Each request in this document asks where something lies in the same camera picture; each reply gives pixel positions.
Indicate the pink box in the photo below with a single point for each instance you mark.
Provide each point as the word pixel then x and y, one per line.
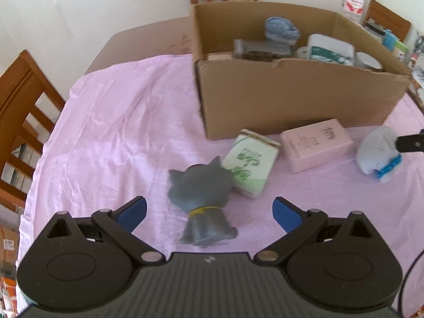
pixel 314 145

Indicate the clear jar with dark contents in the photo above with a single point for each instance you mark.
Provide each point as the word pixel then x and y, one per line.
pixel 261 50

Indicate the green lid bottle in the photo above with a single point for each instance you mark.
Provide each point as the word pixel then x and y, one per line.
pixel 402 52

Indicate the blue white cat toy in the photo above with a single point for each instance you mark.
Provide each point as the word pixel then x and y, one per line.
pixel 281 28

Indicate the grey cat figure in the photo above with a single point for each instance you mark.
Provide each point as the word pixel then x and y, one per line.
pixel 202 188

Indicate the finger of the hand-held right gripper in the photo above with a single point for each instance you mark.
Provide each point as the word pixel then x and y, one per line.
pixel 412 142

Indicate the white tin can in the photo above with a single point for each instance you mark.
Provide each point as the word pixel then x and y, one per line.
pixel 367 62

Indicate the white green packet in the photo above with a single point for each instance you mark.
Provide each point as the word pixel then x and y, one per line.
pixel 329 51

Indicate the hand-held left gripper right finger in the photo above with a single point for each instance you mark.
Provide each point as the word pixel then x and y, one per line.
pixel 285 213

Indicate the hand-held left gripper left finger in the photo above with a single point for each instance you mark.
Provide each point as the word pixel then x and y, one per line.
pixel 132 212

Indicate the green white box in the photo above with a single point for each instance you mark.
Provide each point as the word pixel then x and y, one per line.
pixel 248 165

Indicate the pink cloth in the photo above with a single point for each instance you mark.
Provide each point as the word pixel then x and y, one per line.
pixel 116 122

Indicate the beige wooden block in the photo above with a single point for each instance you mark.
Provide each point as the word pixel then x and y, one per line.
pixel 220 56

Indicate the white blue plush toy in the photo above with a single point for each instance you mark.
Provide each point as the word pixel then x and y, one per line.
pixel 376 152

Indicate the small blue box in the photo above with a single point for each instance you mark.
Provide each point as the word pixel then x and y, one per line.
pixel 389 39

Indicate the brown cardboard box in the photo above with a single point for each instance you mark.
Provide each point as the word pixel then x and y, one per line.
pixel 298 99

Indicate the clear pen holder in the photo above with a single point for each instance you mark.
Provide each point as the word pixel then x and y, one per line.
pixel 418 49

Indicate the brown carton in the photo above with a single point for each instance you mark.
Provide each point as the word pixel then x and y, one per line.
pixel 8 243

